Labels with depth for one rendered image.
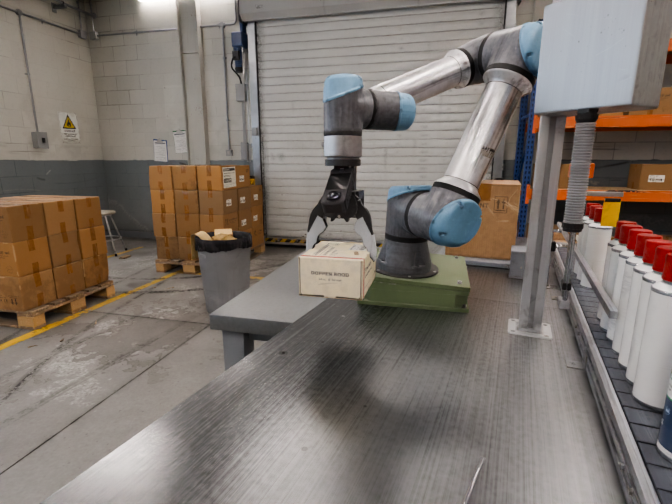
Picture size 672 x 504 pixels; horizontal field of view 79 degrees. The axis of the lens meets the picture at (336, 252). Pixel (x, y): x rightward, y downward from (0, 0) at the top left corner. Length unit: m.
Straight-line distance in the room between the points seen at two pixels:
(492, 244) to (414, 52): 4.09
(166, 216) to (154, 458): 4.19
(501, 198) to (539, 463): 1.07
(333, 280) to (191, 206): 3.85
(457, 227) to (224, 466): 0.66
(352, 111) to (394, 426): 0.54
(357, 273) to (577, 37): 0.55
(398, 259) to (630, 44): 0.62
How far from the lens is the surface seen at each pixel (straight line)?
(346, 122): 0.79
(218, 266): 3.21
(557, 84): 0.89
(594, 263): 1.20
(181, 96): 6.57
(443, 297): 1.06
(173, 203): 4.66
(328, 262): 0.75
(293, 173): 5.62
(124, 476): 0.61
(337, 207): 0.72
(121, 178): 7.23
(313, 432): 0.62
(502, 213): 1.56
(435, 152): 5.28
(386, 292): 1.07
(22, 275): 3.64
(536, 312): 0.99
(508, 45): 1.09
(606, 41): 0.86
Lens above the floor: 1.20
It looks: 13 degrees down
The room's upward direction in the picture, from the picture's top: straight up
